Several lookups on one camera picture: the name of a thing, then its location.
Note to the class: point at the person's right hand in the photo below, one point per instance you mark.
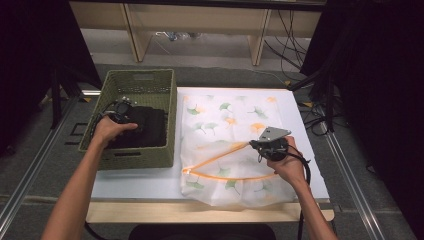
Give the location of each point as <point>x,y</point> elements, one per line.
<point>290,166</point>

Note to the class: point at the white board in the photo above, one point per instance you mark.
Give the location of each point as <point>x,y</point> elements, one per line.
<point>140,183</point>

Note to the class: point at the black curtain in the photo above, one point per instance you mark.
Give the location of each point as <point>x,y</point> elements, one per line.
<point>383,100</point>
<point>26,66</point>

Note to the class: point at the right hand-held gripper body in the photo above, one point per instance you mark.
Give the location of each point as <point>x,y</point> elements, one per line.
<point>275,148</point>

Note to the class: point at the black metal stand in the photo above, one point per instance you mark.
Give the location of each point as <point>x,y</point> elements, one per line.
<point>330,110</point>
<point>56,106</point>

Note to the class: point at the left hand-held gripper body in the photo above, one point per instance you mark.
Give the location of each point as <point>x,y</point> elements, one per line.
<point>121,108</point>

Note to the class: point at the person's dark clothing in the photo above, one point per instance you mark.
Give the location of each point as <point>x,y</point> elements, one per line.
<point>200,233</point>

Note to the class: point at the light wooden shelf unit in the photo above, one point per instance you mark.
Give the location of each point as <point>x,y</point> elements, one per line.
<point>200,20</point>

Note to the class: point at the person's left hand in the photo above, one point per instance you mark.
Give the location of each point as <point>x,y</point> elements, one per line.
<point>108,130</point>

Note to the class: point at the aluminium floor rail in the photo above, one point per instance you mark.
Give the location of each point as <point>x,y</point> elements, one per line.
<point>351,185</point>
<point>33,168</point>

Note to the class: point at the white leaf-print mesh laundry bag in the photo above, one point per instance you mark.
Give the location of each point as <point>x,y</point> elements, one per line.
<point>216,116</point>

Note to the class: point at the green woven basket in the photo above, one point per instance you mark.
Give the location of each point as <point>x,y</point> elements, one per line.
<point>140,83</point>

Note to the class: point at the black cloth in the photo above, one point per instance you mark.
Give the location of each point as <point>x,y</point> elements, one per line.
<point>150,130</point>

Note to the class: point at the clear plastic bag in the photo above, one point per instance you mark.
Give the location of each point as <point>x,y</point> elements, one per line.
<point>180,35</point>

